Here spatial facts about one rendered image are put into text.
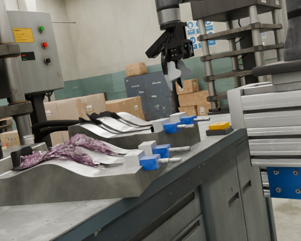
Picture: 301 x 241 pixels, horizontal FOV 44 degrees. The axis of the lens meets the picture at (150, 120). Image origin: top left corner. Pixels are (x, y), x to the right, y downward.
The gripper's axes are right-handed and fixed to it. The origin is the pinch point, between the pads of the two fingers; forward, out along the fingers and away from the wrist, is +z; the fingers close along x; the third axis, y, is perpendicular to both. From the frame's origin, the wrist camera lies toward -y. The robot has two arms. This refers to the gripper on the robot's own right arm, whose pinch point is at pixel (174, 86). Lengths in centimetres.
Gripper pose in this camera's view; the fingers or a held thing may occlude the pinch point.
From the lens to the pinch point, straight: 125.7
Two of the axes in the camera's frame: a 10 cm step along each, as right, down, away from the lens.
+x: 5.5, -1.9, 8.1
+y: 8.2, -0.7, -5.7
